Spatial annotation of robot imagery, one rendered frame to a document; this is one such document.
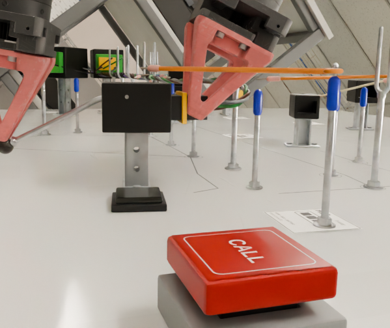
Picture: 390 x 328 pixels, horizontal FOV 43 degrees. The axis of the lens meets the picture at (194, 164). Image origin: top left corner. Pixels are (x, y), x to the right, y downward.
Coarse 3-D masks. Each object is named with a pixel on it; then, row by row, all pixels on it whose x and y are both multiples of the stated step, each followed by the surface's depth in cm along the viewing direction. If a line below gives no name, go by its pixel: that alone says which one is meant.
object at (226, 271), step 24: (168, 240) 20; (192, 240) 20; (216, 240) 20; (240, 240) 20; (264, 240) 20; (288, 240) 20; (192, 264) 17; (216, 264) 17; (240, 264) 17; (264, 264) 17; (288, 264) 17; (312, 264) 17; (192, 288) 17; (216, 288) 16; (240, 288) 16; (264, 288) 16; (288, 288) 17; (312, 288) 17; (336, 288) 17; (216, 312) 16; (240, 312) 18
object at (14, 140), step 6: (126, 96) 40; (90, 102) 41; (96, 102) 41; (78, 108) 41; (84, 108) 41; (66, 114) 41; (72, 114) 41; (54, 120) 41; (60, 120) 41; (42, 126) 41; (48, 126) 41; (30, 132) 41; (36, 132) 41; (12, 138) 41; (18, 138) 41; (24, 138) 41; (12, 144) 41
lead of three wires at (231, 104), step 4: (244, 84) 49; (240, 88) 49; (244, 88) 48; (244, 92) 46; (248, 92) 46; (244, 96) 45; (248, 96) 46; (236, 100) 44; (240, 100) 44; (244, 100) 45; (220, 104) 43; (224, 104) 43; (228, 104) 44; (232, 104) 44; (236, 104) 44; (240, 104) 45; (216, 108) 43; (220, 108) 43; (224, 108) 44
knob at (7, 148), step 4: (8, 140) 41; (0, 144) 40; (4, 144) 40; (8, 144) 41; (0, 148) 40; (4, 148) 40; (8, 148) 41; (12, 148) 41; (0, 152) 41; (4, 152) 41; (8, 152) 41
